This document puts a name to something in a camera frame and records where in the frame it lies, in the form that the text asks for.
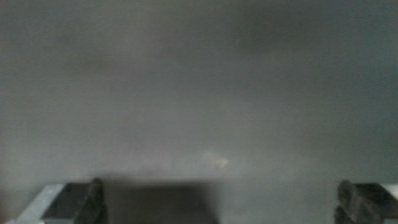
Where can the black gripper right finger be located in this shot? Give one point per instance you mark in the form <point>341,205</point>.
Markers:
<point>366,203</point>

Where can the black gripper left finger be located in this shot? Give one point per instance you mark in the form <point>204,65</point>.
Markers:
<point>68,204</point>

